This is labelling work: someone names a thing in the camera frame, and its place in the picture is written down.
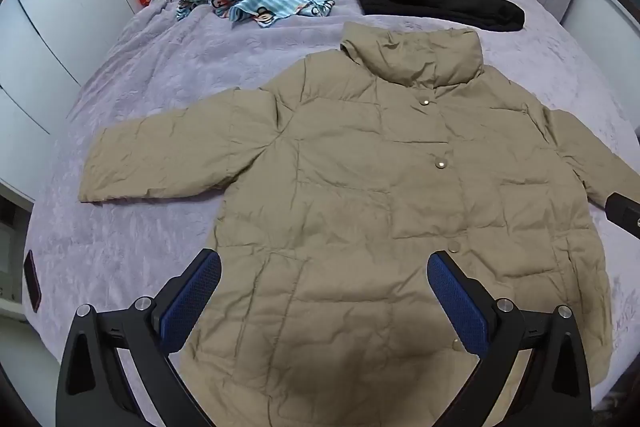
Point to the white wardrobe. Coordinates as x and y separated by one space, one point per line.
50 32

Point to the dark red phone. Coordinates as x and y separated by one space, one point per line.
33 282

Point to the purple fleece blanket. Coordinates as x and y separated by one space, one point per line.
200 57

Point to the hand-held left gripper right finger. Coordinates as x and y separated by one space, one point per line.
457 297

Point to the khaki puffer jacket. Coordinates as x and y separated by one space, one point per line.
350 187

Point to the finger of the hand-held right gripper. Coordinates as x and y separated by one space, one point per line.
625 212

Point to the grey bedside cabinet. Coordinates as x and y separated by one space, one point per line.
10 257

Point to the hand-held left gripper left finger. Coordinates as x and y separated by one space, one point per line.
192 294

